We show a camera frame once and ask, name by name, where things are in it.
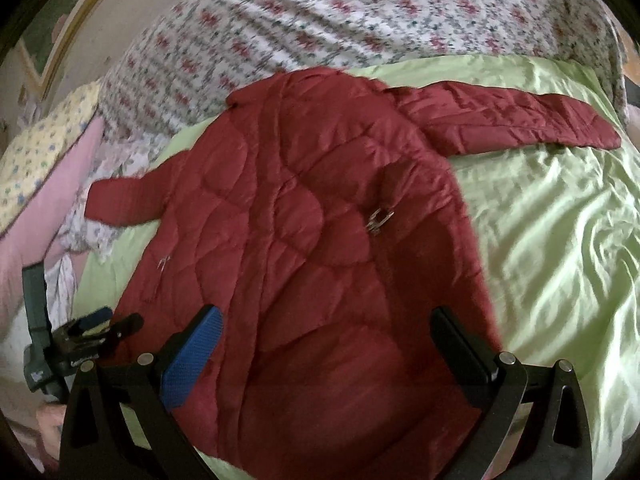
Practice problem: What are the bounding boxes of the pink pillow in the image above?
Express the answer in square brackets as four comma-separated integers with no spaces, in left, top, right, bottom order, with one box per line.
[1,116,104,333]

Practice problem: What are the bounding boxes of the yellow floral pillow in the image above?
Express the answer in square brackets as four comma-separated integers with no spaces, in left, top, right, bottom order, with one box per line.
[1,79,102,233]

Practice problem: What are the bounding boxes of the red floral white quilt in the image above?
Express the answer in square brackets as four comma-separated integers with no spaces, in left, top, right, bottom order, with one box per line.
[98,0,627,164]

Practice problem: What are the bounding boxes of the pastel floral pillow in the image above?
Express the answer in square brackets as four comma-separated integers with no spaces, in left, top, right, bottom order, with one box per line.
[47,133,169,321]

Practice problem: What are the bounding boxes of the red quilted puffer coat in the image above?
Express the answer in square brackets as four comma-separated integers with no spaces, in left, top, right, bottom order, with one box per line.
[100,68,620,479]

